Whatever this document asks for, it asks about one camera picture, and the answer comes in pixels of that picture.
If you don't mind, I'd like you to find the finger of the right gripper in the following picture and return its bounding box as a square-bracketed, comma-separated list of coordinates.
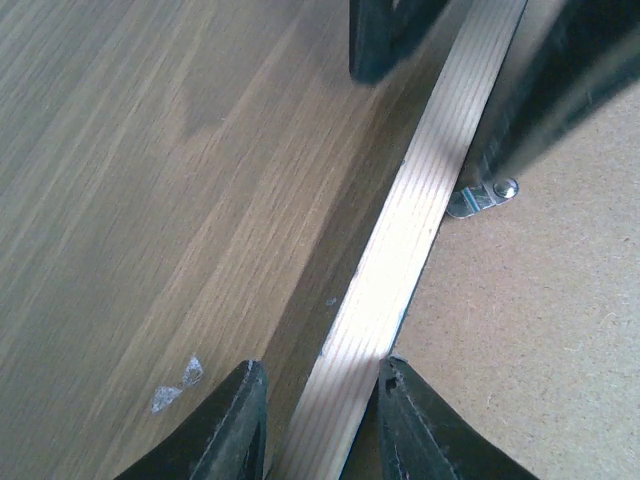
[464, 1, 639, 185]
[349, 0, 448, 83]

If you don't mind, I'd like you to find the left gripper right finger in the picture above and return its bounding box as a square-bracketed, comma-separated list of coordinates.
[374, 354, 541, 480]

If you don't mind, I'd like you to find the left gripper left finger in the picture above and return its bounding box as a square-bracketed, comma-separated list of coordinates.
[118, 360, 268, 480]

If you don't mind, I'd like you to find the blue wooden picture frame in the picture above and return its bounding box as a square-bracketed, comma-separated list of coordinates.
[269, 0, 525, 480]

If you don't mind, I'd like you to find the brown backing board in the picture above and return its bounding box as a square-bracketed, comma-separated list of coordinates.
[395, 86, 639, 479]

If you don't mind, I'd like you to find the metal frame retaining clip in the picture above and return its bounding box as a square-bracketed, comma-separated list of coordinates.
[446, 178, 519, 219]

